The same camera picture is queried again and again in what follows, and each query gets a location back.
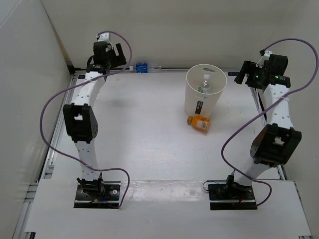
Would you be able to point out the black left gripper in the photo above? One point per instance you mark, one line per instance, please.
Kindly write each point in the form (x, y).
(119, 60)

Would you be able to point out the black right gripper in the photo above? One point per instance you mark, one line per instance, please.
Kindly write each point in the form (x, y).
(248, 67)

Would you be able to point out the blue label plastic bottle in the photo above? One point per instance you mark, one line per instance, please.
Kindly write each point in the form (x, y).
(144, 68)

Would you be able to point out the small green label water bottle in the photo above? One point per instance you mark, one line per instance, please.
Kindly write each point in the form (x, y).
(205, 87)

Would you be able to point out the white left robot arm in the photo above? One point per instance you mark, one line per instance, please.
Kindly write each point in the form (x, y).
(80, 121)

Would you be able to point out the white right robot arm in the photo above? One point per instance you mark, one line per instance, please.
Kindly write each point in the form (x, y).
(277, 141)

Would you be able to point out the white plastic bin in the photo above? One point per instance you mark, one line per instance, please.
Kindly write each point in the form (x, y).
(196, 103)

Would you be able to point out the orange juice bottle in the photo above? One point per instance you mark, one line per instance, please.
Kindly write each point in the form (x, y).
(199, 123)

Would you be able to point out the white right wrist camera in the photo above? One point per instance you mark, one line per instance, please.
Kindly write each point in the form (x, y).
(265, 54)

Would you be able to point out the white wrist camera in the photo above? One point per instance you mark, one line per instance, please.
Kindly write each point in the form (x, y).
(103, 39)
(265, 54)

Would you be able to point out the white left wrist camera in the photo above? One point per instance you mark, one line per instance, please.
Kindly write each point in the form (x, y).
(103, 39)

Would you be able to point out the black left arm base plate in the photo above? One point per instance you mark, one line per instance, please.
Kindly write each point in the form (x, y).
(107, 198)

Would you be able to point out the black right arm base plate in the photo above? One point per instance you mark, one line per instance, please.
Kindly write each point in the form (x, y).
(222, 198)

